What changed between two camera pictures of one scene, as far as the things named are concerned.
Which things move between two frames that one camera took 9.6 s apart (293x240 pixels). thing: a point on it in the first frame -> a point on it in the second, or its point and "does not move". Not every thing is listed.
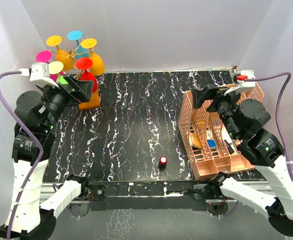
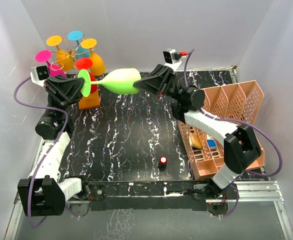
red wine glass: [85, 63] does not move
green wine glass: [55, 67] -> [121, 80]
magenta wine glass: [45, 56] does not move
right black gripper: [208, 92] -> [156, 81]
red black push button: [162, 163] does not move
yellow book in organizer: [195, 140] does not move
